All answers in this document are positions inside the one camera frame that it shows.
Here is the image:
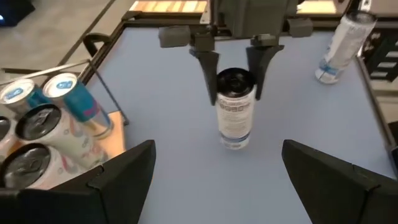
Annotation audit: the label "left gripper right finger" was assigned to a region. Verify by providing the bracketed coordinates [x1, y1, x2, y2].
[281, 139, 398, 224]

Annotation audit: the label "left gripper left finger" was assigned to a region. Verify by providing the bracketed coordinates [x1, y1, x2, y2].
[0, 139, 157, 224]

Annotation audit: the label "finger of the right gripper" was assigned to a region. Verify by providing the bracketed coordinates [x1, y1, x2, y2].
[189, 50, 220, 107]
[247, 45, 285, 101]

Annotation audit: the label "white Celsius can blue band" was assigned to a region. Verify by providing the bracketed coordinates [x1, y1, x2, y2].
[215, 67, 257, 151]

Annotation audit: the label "white Celsius can black lid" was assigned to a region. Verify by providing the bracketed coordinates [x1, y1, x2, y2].
[314, 11, 378, 85]

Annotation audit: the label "blue silver Red Bull can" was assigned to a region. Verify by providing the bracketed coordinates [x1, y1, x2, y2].
[0, 78, 50, 114]
[42, 72, 114, 140]

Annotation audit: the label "black metal clamp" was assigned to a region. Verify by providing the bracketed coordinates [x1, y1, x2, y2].
[82, 32, 113, 58]

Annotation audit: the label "black computer blue lights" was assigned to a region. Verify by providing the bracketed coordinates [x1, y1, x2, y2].
[0, 0, 35, 27]

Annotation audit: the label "wooden shelf black metal frame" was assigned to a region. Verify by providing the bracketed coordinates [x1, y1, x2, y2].
[0, 58, 131, 175]

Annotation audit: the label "black table frame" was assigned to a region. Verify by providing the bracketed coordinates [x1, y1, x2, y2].
[70, 9, 398, 175]

